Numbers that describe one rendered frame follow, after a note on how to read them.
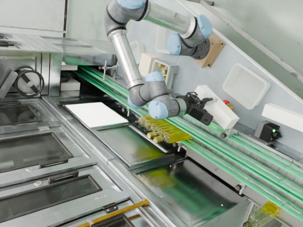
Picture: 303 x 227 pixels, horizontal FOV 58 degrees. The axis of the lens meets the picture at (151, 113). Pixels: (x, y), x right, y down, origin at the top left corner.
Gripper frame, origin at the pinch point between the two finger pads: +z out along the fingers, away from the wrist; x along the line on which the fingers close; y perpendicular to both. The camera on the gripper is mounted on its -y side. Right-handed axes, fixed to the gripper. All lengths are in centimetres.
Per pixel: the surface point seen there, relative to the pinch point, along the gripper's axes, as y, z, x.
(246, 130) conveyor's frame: -10.3, 28.1, 11.5
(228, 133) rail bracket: -9.3, 12.2, 11.5
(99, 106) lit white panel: 83, 3, 76
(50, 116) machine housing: 83, -35, 80
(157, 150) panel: 16, 4, 51
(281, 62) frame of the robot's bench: 21, 89, -11
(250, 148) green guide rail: -21.9, 14.0, 9.1
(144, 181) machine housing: -3, -20, 48
